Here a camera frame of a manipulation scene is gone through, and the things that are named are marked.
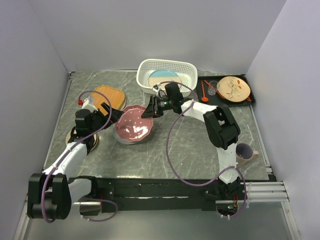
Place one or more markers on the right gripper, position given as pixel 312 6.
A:
pixel 153 104

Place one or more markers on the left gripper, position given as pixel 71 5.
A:
pixel 115 115

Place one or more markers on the orange woven tray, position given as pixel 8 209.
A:
pixel 114 95

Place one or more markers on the pink polka dot plate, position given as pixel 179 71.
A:
pixel 132 117

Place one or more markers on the blue and cream plate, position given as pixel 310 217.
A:
pixel 163 77

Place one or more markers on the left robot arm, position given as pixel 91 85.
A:
pixel 51 193

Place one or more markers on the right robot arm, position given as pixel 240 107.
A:
pixel 221 126

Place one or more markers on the white perforated plastic bin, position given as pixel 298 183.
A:
pixel 187 72

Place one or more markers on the white scalloped bowl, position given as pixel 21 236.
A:
pixel 131 135

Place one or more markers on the small beige saucer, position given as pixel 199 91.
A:
pixel 91 143

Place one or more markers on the orange plastic spoon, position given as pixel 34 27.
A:
pixel 204 97

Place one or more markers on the clear glass cup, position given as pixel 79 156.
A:
pixel 213 87

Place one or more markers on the floral peach plate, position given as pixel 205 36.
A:
pixel 234 89

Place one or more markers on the pink purple mug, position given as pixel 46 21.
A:
pixel 244 154

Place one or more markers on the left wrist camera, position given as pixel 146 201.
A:
pixel 87 103

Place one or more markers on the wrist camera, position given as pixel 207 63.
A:
pixel 157 87
pixel 87 103

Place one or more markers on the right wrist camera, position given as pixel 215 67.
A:
pixel 157 87

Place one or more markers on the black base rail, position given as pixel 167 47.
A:
pixel 138 194

